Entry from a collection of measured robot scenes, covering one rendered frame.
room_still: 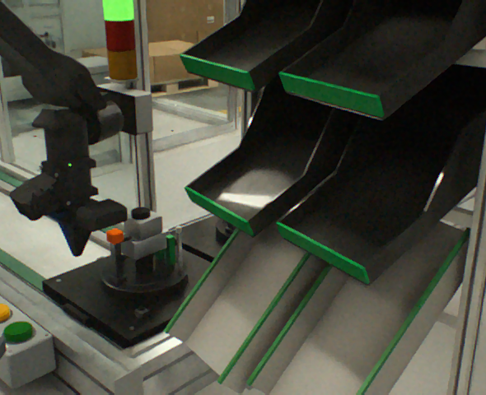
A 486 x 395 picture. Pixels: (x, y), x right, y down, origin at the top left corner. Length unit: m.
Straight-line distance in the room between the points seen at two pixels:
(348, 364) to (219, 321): 0.19
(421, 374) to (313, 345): 0.33
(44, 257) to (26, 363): 0.37
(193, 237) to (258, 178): 0.45
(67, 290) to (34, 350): 0.13
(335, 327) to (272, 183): 0.19
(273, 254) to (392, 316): 0.19
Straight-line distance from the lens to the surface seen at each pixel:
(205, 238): 1.22
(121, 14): 1.15
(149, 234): 1.02
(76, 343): 0.96
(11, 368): 0.98
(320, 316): 0.79
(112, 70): 1.17
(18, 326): 1.00
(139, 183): 1.26
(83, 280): 1.10
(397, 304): 0.75
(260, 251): 0.87
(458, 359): 0.76
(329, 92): 0.60
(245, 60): 0.72
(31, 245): 1.37
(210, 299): 0.88
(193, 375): 0.99
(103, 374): 0.90
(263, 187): 0.77
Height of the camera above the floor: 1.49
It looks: 23 degrees down
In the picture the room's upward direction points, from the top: straight up
